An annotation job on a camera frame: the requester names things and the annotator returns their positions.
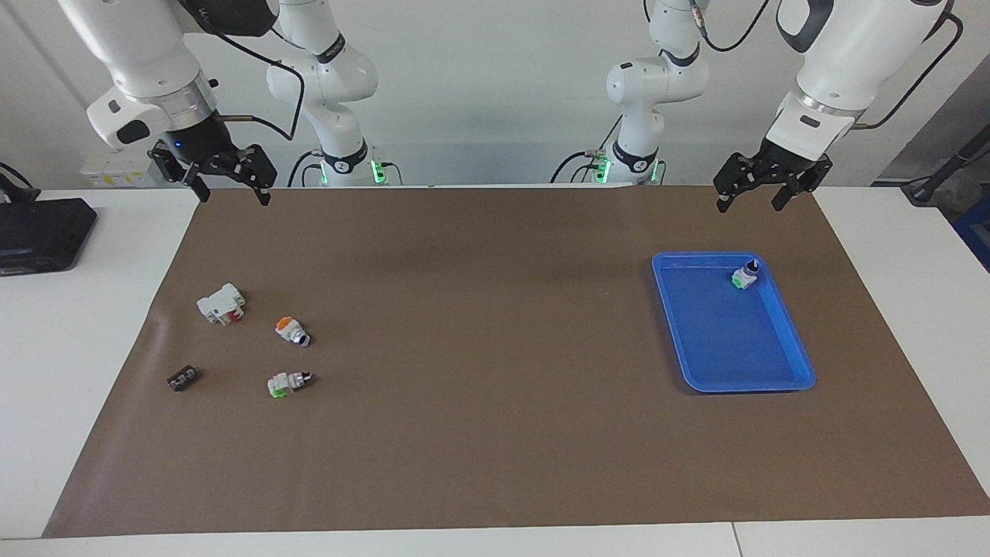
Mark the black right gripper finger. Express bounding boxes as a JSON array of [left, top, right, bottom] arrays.
[[204, 144, 278, 207], [148, 142, 212, 204]]

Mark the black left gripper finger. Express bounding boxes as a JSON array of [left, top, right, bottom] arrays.
[[712, 152, 760, 214], [771, 155, 834, 213]]

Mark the white red circuit breaker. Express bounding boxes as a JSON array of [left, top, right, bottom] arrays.
[[196, 283, 247, 326]]

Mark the black stand pole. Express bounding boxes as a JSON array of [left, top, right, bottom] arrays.
[[901, 124, 990, 206]]

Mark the black electronics box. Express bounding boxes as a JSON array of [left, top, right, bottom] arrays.
[[0, 198, 98, 276]]

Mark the blue plastic tray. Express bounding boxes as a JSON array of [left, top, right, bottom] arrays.
[[651, 251, 818, 395]]

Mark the orange white push button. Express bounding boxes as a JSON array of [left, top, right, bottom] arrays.
[[275, 316, 312, 348]]

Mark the blue crate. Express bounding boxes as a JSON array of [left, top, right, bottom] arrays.
[[953, 197, 990, 272]]

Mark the brown table mat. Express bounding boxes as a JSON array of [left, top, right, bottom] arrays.
[[43, 184, 990, 538]]

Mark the black right base cable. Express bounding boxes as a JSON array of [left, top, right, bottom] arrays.
[[288, 149, 405, 188]]

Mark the black base cable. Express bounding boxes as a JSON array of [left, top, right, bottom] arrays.
[[550, 114, 624, 185], [288, 149, 405, 188]]

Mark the white wall socket box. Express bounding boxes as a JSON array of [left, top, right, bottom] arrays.
[[80, 150, 167, 189]]

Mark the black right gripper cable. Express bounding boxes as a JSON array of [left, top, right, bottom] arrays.
[[186, 6, 307, 145]]

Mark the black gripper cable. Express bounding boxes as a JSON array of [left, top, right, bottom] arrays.
[[691, 0, 964, 131], [186, 6, 307, 145]]

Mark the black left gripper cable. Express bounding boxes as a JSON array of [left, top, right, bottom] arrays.
[[691, 0, 964, 131]]

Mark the black cable bundle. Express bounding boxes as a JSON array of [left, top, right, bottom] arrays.
[[0, 162, 41, 204]]

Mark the black left base cable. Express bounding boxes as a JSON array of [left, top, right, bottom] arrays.
[[550, 114, 624, 185]]

